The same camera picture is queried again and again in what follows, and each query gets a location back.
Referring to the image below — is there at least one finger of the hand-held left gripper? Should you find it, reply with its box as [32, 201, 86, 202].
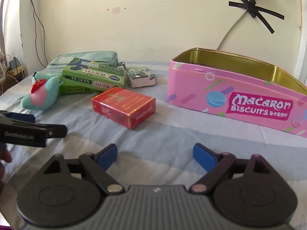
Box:
[0, 119, 68, 139]
[0, 110, 36, 125]

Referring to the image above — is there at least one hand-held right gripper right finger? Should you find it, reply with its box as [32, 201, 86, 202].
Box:
[191, 143, 276, 194]

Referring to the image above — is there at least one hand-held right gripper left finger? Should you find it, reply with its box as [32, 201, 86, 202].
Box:
[41, 143, 125, 194]

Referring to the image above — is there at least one red and teal packet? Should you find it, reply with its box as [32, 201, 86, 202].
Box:
[21, 71, 63, 112]

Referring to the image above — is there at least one green wipes packet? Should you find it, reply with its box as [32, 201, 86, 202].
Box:
[58, 83, 96, 96]

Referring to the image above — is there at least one red cardboard box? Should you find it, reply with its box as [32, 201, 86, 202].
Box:
[91, 87, 156, 130]

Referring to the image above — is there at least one green medicine box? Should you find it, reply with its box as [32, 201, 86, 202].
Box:
[61, 57, 126, 92]

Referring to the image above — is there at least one pink biscuit tin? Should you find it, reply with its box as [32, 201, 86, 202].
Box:
[167, 48, 307, 138]

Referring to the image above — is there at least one mint green fabric pouch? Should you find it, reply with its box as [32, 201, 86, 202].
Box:
[47, 51, 125, 77]

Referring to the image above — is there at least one person's left hand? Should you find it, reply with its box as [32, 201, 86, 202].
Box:
[0, 146, 13, 181]

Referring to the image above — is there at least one striped blue bed sheet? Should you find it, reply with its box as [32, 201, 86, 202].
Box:
[0, 60, 307, 197]

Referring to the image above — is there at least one small black-white printed pouch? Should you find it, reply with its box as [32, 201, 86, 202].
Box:
[126, 67, 157, 88]

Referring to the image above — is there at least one white framed frosted window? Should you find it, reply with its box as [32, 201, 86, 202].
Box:
[296, 0, 307, 87]

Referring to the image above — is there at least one black tape cross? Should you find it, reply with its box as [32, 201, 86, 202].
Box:
[228, 0, 285, 34]

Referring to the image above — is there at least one black wall cable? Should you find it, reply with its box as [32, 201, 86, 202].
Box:
[29, 0, 48, 69]

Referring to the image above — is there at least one white wall cable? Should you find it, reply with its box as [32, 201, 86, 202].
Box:
[216, 11, 251, 51]

